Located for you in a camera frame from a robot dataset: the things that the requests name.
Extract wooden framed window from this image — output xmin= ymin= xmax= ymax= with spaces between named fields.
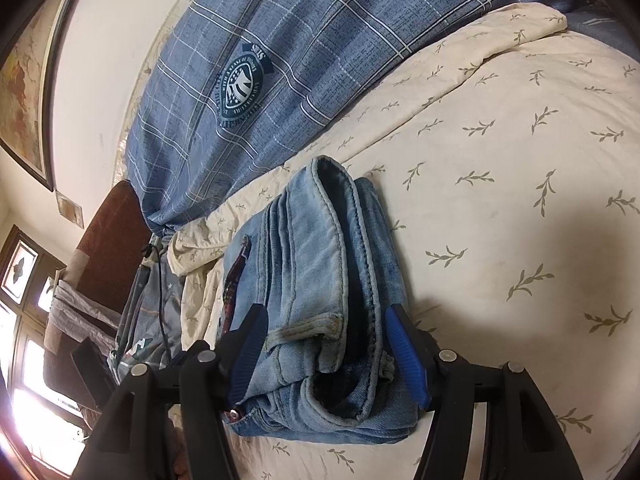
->
xmin=0 ymin=225 xmax=86 ymax=476

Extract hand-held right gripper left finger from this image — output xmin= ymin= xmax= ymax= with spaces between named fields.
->
xmin=72 ymin=302 xmax=271 ymax=480

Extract framed painting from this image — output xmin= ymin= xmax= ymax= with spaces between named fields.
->
xmin=0 ymin=0 xmax=96 ymax=192

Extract blue denim pants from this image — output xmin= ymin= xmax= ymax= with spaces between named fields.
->
xmin=217 ymin=156 xmax=426 ymax=445

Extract black cable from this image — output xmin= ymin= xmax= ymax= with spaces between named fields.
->
xmin=141 ymin=242 xmax=173 ymax=356

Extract lilac cloth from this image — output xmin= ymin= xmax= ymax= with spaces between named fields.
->
xmin=50 ymin=280 xmax=126 ymax=351

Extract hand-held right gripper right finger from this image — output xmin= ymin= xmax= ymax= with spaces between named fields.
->
xmin=385 ymin=304 xmax=586 ymax=480

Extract cream leaf-print blanket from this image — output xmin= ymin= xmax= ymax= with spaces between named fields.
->
xmin=167 ymin=2 xmax=640 ymax=480

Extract blue-grey bed sheet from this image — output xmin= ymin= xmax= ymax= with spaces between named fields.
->
xmin=565 ymin=2 xmax=633 ymax=43

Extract small wall picture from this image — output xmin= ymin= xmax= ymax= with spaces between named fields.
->
xmin=55 ymin=190 xmax=85 ymax=228

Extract blue plaid blanket with emblem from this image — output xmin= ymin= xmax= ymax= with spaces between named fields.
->
xmin=122 ymin=0 xmax=626 ymax=233

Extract brown sofa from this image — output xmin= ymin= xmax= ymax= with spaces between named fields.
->
xmin=42 ymin=180 xmax=153 ymax=396

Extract grey printed quilt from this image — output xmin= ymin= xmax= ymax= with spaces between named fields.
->
xmin=107 ymin=260 xmax=188 ymax=391

